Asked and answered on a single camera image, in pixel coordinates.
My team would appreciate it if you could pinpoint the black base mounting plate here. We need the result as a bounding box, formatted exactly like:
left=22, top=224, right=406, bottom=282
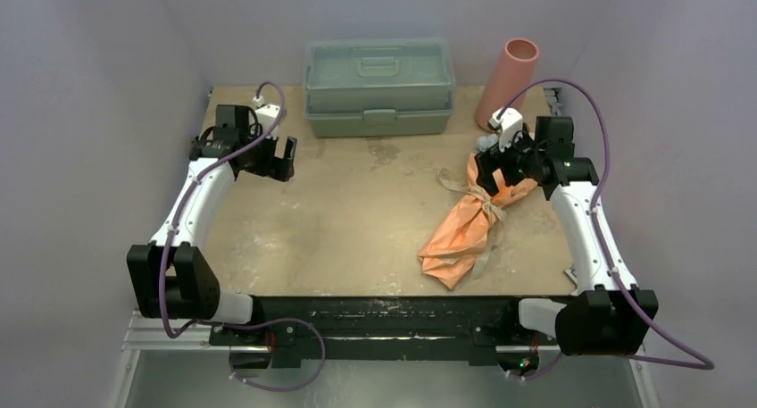
left=210, top=296, right=557, bottom=371

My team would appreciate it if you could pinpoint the beige ribbon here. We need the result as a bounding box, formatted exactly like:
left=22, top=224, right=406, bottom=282
left=437, top=167, right=510, bottom=281

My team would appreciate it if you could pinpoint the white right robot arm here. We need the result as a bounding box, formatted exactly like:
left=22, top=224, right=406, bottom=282
left=475, top=108, right=659, bottom=355

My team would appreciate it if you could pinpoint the pink cylindrical vase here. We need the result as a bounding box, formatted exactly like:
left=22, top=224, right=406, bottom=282
left=474, top=38, right=539, bottom=131

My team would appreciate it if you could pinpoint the green plastic toolbox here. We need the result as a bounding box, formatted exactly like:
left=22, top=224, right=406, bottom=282
left=303, top=38, right=456, bottom=137

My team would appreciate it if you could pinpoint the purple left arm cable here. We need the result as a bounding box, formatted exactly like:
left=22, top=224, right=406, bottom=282
left=156, top=80, right=327, bottom=394

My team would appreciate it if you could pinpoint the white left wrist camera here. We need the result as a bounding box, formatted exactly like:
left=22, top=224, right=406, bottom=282
left=253, top=96, right=280, bottom=131

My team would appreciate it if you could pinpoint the orange wrapping paper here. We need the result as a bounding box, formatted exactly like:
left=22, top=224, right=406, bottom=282
left=417, top=152, right=539, bottom=291

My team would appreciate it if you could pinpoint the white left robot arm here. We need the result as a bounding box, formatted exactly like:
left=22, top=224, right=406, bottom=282
left=127, top=102, right=296, bottom=345

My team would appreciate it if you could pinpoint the artificial flower bouquet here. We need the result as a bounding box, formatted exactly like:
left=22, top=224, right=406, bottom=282
left=476, top=134, right=499, bottom=152

